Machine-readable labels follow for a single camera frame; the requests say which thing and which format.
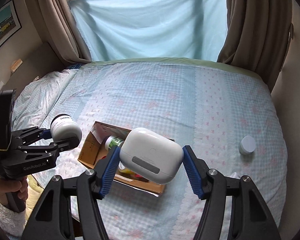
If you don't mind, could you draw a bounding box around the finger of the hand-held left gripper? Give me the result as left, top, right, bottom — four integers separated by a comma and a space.
17, 137, 81, 156
13, 127, 52, 146

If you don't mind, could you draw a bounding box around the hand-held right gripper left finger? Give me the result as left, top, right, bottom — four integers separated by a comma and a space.
24, 146, 121, 240

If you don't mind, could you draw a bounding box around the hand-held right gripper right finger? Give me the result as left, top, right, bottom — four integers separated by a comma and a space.
182, 145, 282, 240

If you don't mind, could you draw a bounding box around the white cream jar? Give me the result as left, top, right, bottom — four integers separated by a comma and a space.
50, 114, 83, 143

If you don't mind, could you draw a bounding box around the cardboard box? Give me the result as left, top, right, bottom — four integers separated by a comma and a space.
77, 121, 176, 198

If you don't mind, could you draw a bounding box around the green label jar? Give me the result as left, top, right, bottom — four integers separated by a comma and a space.
104, 135, 126, 151

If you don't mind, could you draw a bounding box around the white earbud case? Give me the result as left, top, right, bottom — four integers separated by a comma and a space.
118, 127, 183, 185

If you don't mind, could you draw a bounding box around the small white round jar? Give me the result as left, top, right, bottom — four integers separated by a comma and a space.
238, 135, 257, 156

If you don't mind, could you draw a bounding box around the person's left forearm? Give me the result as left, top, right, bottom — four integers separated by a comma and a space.
0, 194, 28, 237

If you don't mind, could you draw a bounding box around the person's left hand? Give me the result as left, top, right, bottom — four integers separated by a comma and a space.
0, 177, 29, 203

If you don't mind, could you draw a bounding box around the light green cloth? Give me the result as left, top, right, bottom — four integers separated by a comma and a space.
28, 175, 47, 189

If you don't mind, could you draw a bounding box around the small yellow box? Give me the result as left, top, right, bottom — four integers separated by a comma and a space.
9, 58, 24, 73

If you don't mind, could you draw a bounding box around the brown curtain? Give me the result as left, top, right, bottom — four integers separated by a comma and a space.
216, 0, 294, 81
32, 0, 93, 64

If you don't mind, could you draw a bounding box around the light blue hanging cloth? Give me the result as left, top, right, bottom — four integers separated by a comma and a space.
69, 0, 229, 62

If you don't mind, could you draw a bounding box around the framed wall poster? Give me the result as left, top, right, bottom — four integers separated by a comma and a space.
0, 0, 23, 61

